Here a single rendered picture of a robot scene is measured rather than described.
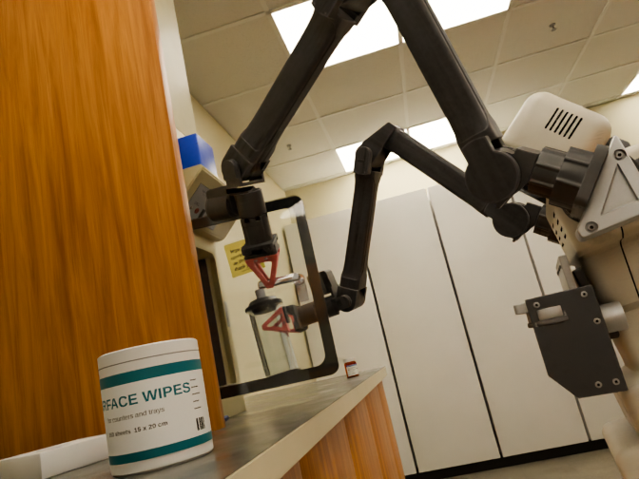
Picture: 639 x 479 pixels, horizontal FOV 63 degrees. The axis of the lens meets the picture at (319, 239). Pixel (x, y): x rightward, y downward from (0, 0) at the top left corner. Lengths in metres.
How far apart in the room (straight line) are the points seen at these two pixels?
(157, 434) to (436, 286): 3.62
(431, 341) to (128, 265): 3.26
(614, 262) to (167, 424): 0.71
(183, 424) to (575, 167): 0.61
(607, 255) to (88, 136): 1.06
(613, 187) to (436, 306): 3.43
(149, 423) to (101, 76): 0.87
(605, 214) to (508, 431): 3.54
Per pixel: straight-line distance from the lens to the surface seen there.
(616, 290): 0.95
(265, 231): 1.04
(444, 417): 4.20
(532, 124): 0.97
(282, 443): 0.70
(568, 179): 0.79
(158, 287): 1.11
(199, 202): 1.28
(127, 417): 0.70
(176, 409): 0.69
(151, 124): 1.22
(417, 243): 4.23
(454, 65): 0.84
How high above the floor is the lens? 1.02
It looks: 13 degrees up
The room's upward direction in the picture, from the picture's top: 13 degrees counter-clockwise
